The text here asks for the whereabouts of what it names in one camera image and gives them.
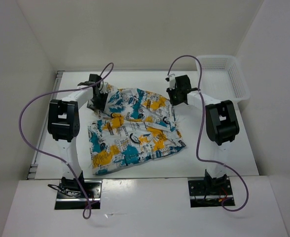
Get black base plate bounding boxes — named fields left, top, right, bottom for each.
left=188, top=177, right=235, bottom=208
left=48, top=180, right=102, bottom=210

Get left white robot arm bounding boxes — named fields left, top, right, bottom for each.
left=48, top=74, right=108, bottom=198

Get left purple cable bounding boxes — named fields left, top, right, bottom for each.
left=19, top=62, right=115, bottom=220

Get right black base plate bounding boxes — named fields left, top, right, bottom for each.
left=188, top=177, right=235, bottom=208

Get white plastic mesh basket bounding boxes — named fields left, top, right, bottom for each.
left=196, top=55, right=250, bottom=104

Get purple cable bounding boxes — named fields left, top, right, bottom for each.
left=167, top=55, right=249, bottom=212
left=19, top=62, right=115, bottom=220

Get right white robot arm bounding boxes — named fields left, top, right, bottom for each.
left=165, top=74, right=240, bottom=194

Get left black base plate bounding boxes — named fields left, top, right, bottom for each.
left=48, top=180, right=102, bottom=210

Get colourful printed shorts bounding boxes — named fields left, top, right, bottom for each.
left=87, top=83, right=186, bottom=175

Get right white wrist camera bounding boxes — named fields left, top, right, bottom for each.
left=165, top=74, right=176, bottom=90

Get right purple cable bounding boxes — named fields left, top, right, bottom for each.
left=167, top=55, right=249, bottom=212

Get aluminium table edge rail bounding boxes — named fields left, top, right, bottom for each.
left=26, top=71, right=64, bottom=180

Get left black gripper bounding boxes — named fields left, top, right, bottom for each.
left=86, top=91, right=108, bottom=113

